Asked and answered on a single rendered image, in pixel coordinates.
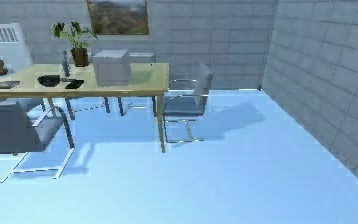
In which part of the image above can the black flat phone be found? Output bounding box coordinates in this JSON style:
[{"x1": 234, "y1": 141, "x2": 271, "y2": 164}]
[{"x1": 64, "y1": 78, "x2": 85, "y2": 90}]

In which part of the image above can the green potted house plant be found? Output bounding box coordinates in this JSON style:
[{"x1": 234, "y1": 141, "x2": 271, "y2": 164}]
[{"x1": 51, "y1": 21, "x2": 98, "y2": 68}]

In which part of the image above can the pale wooden table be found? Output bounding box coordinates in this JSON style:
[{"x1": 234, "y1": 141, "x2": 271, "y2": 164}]
[{"x1": 0, "y1": 62, "x2": 171, "y2": 154}]

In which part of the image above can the black round object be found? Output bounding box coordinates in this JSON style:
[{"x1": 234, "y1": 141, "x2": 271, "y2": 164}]
[{"x1": 37, "y1": 74, "x2": 61, "y2": 88}]

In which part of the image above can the framed landscape picture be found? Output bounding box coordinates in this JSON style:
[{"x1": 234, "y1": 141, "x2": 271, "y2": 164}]
[{"x1": 86, "y1": 0, "x2": 150, "y2": 36}]

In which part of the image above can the grey tall bottle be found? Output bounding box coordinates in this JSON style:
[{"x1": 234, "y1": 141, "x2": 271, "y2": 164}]
[{"x1": 61, "y1": 50, "x2": 71, "y2": 78}]

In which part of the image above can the grey cantilever chair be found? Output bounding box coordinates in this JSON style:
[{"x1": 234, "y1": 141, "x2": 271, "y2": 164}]
[
  {"x1": 101, "y1": 52, "x2": 158, "y2": 117},
  {"x1": 0, "y1": 101, "x2": 76, "y2": 184},
  {"x1": 162, "y1": 63, "x2": 215, "y2": 145}
]

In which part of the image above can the grey box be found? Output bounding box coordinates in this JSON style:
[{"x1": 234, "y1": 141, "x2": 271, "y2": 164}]
[{"x1": 92, "y1": 49, "x2": 132, "y2": 88}]

